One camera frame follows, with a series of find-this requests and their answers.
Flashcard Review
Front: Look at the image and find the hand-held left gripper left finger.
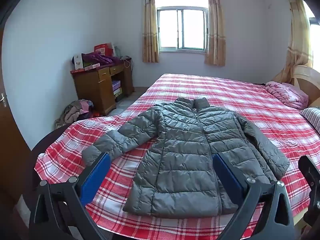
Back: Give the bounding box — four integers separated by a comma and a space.
29, 152, 112, 240

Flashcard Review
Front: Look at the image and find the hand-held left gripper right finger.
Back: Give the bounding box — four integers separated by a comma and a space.
212, 153, 294, 240

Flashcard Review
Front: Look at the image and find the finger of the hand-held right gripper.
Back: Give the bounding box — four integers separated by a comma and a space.
298, 155, 320, 228

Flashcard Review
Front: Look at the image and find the grey puffer jacket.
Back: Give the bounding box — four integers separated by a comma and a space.
82, 97, 290, 218

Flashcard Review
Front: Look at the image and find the pile of clothes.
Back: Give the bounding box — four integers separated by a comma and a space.
54, 99, 95, 130

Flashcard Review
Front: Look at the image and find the striped pillow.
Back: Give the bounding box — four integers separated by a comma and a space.
300, 107, 320, 133

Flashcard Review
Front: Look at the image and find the dark bed footboard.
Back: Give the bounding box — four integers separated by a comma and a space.
30, 124, 75, 180

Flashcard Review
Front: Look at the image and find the pink quilt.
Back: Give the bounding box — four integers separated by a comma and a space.
265, 81, 309, 110

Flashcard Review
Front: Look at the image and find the red plaid bed sheet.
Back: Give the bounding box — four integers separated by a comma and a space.
34, 73, 320, 240

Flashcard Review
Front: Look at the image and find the wooden desk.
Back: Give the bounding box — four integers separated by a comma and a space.
70, 59, 134, 116

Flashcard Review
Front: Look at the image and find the wooden door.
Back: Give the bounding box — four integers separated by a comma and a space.
0, 27, 33, 203

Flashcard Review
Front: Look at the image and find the wooden headboard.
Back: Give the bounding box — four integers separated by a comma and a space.
290, 65, 320, 108

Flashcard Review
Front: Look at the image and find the white picture box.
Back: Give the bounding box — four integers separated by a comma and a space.
73, 54, 84, 70

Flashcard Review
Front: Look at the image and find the purple jacket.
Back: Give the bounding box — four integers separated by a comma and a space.
81, 52, 120, 67

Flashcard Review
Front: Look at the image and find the red box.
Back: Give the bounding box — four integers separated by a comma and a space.
94, 42, 113, 56

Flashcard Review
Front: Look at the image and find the beige patterned curtain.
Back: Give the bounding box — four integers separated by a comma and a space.
204, 0, 227, 67
272, 0, 314, 83
142, 0, 160, 63

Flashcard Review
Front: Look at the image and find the sliding window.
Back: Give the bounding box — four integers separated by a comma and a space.
155, 0, 210, 53

